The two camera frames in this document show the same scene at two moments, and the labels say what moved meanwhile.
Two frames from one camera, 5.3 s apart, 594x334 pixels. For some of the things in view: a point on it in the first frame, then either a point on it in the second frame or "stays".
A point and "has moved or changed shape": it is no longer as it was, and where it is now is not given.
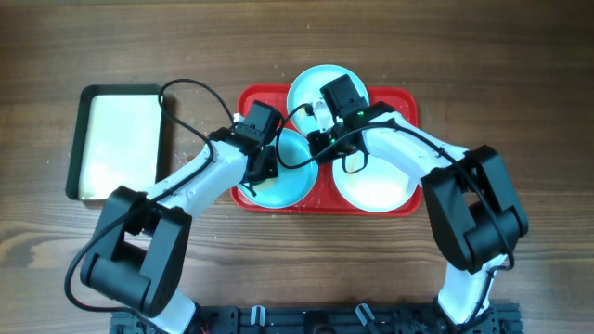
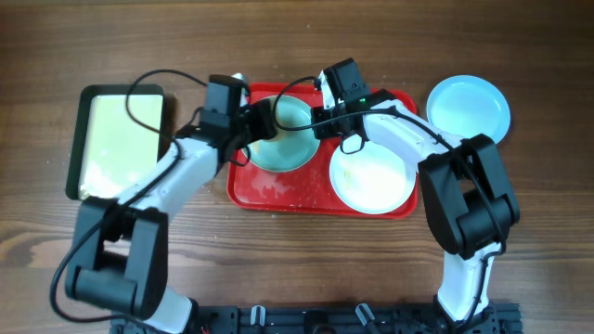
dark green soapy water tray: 117,140 stays
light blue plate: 298,169 has moved or changed shape
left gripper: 272,167 -> 260,118
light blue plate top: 304,96 -> 469,106
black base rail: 329,319 stays
